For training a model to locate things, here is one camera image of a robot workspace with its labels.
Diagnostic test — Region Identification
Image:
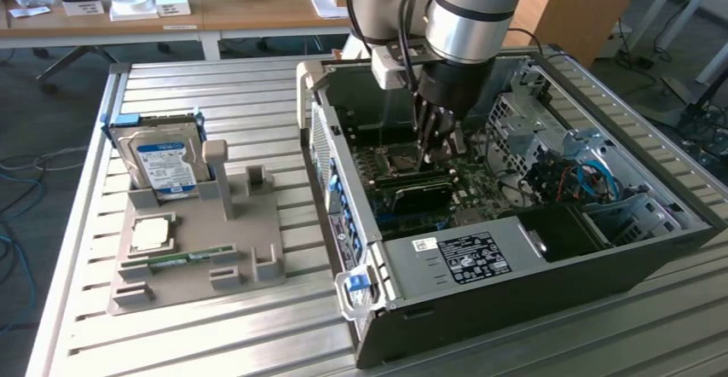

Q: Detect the white paper slip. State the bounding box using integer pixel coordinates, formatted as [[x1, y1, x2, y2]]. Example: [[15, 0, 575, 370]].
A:
[[8, 5, 52, 19]]

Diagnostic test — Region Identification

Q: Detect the plain white box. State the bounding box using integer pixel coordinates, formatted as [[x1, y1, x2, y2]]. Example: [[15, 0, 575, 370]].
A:
[[154, 0, 191, 17]]

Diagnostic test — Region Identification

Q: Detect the metal drive cage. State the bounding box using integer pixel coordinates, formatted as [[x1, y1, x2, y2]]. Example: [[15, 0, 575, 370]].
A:
[[579, 193, 684, 247]]

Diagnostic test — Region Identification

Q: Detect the black green graphics card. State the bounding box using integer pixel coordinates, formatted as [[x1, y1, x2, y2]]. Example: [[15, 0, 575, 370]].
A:
[[390, 178, 460, 218]]

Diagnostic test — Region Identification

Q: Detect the hard disk with blue caddy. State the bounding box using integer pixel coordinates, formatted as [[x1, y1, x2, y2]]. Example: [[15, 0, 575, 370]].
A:
[[100, 111, 207, 201]]

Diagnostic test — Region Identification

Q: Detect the CPU socket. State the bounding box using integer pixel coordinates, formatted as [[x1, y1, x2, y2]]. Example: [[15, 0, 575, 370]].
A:
[[378, 144, 426, 173]]

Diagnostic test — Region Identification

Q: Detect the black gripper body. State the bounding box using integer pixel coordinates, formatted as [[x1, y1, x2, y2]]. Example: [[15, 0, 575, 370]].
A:
[[415, 59, 496, 121]]

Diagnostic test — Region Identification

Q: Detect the blue floor cable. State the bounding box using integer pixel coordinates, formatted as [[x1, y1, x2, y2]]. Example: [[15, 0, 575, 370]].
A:
[[0, 176, 44, 335]]

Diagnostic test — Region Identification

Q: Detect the white box with black face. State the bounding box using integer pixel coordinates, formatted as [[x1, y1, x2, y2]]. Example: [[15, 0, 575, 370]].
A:
[[56, 0, 106, 16]]

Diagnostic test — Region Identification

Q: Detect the flat white box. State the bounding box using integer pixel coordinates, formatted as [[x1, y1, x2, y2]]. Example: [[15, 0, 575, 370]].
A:
[[108, 0, 160, 22]]

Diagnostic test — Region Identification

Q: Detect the grey parts rack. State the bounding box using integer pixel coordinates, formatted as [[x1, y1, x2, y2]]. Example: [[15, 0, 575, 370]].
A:
[[107, 139, 290, 317]]

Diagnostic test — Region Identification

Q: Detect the white floor cable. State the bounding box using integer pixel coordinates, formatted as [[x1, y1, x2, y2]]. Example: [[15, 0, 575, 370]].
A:
[[0, 146, 90, 173]]

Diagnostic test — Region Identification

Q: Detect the open grey PC case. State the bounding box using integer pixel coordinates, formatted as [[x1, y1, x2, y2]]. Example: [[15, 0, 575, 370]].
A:
[[295, 46, 728, 370]]

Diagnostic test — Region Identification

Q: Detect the blue wire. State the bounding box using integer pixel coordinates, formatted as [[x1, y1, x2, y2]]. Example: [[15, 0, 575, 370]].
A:
[[578, 159, 623, 202]]

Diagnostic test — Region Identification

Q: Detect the metal disk bay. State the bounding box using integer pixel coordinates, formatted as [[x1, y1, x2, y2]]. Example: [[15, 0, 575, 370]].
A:
[[486, 90, 619, 173]]

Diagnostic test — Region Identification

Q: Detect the silver CPU chip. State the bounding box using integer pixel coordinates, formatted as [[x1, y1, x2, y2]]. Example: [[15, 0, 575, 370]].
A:
[[128, 217, 171, 251]]

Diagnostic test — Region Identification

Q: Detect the black equipment stand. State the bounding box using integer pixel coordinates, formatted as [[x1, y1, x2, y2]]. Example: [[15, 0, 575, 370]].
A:
[[674, 73, 728, 173]]

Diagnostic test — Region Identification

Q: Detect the white tape roll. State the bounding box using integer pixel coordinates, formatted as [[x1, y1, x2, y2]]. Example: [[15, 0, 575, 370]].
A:
[[112, 0, 154, 14]]

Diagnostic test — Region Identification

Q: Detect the green RAM stick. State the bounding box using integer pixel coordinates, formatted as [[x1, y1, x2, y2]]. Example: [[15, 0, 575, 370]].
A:
[[120, 246, 236, 270]]

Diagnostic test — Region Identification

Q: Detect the white paper stack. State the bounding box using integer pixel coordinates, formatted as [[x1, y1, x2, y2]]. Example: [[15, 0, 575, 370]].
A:
[[307, 0, 352, 20]]

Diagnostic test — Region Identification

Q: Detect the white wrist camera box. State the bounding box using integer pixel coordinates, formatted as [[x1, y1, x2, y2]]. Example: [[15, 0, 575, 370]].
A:
[[370, 45, 426, 91]]

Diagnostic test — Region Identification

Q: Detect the brown wooden cabinet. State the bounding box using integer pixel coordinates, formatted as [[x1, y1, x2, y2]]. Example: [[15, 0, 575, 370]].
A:
[[503, 0, 654, 67]]

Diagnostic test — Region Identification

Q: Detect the black plastic shroud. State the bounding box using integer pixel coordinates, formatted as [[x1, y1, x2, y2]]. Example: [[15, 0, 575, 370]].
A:
[[520, 204, 615, 264]]

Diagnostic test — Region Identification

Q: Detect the wooden desk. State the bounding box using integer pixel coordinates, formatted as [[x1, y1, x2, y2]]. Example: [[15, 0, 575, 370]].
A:
[[0, 0, 223, 95], [196, 0, 358, 61]]

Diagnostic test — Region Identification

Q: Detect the grey power supply unit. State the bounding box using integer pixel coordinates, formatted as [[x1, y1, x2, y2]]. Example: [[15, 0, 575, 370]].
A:
[[380, 217, 547, 301]]

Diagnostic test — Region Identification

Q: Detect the green motherboard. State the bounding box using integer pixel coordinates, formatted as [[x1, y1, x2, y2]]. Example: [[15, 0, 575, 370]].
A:
[[346, 137, 531, 240]]

